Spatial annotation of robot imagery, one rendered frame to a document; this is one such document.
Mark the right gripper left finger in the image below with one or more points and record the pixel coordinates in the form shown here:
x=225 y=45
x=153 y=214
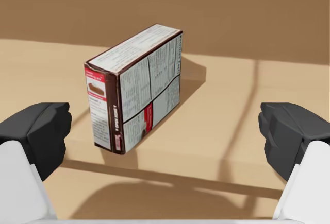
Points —
x=31 y=144

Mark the pale wooden shelf unit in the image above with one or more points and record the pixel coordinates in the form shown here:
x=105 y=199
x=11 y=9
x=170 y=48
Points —
x=232 y=79

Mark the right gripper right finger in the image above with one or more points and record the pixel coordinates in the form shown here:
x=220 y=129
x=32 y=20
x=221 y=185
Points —
x=296 y=141

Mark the brown and white carton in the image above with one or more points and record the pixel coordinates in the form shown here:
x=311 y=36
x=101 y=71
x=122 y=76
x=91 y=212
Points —
x=134 y=90

